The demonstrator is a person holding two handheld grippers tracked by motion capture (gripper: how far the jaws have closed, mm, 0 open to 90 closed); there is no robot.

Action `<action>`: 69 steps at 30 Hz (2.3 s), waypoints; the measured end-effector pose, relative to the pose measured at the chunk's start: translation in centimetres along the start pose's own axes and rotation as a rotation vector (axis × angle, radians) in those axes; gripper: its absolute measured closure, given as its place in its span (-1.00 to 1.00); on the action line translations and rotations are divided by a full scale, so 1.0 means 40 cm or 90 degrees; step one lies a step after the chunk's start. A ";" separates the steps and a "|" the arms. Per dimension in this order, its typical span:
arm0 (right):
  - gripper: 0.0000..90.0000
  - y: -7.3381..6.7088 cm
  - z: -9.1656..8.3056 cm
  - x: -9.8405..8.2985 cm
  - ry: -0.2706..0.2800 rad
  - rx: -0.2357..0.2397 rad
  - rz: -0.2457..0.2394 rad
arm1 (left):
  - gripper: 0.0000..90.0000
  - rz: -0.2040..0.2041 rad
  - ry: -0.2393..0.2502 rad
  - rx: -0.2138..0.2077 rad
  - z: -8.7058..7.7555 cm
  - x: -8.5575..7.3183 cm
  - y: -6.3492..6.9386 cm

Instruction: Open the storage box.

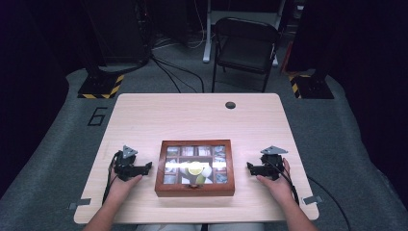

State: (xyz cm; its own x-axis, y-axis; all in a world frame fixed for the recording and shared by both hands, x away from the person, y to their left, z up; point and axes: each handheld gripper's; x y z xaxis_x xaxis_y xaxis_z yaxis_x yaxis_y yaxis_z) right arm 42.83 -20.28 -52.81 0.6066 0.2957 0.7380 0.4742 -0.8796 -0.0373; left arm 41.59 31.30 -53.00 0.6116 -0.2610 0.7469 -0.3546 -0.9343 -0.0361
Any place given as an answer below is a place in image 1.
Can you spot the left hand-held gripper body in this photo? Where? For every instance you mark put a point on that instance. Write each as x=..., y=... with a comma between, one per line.
x=126, y=166

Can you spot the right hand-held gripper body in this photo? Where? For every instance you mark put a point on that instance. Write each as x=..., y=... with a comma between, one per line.
x=272, y=165

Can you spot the yellow-green tea bag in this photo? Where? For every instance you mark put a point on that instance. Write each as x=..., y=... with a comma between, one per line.
x=195, y=168

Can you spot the glass-paned wooden box lid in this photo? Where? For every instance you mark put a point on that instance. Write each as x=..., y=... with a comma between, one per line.
x=195, y=142

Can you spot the person's left hand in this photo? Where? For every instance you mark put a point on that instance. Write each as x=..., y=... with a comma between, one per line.
x=120, y=189

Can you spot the person's right hand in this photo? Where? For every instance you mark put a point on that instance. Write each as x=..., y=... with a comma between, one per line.
x=280, y=189

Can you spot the silver foil packet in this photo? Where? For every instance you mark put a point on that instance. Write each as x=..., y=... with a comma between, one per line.
x=171, y=165
x=172, y=151
x=170, y=179
x=221, y=178

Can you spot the grey packet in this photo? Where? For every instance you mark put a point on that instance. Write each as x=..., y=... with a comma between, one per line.
x=219, y=163
x=219, y=150

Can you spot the white packet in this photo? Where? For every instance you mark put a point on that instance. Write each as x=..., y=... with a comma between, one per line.
x=187, y=150
x=203, y=150

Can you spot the grey tape piece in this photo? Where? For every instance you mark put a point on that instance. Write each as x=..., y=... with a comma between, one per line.
x=80, y=203
x=312, y=200

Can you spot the green-lidded white coffee capsule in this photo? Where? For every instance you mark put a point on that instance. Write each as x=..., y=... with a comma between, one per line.
x=200, y=180

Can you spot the black table grommet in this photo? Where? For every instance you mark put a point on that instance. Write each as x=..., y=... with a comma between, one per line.
x=230, y=105

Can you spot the black stand with striped base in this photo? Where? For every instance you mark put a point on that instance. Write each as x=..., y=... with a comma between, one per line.
x=101, y=86
x=312, y=87

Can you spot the red object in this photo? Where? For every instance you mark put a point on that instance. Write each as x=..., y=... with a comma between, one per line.
x=286, y=59

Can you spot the black folding chair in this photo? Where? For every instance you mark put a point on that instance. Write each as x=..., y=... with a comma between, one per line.
x=245, y=48

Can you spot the dark curtain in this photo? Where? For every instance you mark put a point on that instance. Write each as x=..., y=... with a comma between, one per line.
x=372, y=80
x=29, y=80

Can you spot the black cabinet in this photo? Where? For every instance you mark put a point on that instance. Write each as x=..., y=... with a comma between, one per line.
x=118, y=32

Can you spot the white desk frame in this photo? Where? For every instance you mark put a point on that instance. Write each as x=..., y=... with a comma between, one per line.
x=208, y=38

